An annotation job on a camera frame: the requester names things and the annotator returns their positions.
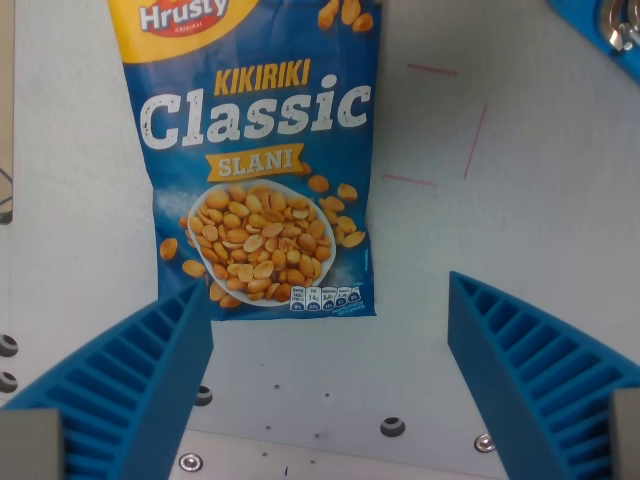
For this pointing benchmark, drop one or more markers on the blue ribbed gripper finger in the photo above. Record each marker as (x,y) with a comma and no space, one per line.
(135,380)
(530,370)

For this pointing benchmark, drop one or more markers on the grey rubber grommet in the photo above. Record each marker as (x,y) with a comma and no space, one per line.
(203,395)
(392,426)
(7,345)
(7,382)

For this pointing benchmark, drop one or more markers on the silver screw in plate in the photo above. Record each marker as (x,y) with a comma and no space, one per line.
(484,442)
(190,461)

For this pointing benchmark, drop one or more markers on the blue Kikiriki Classic peanut bag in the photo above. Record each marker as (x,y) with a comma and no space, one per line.
(260,165)

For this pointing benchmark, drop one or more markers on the blue object with metal part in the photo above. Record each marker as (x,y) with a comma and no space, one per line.
(607,30)

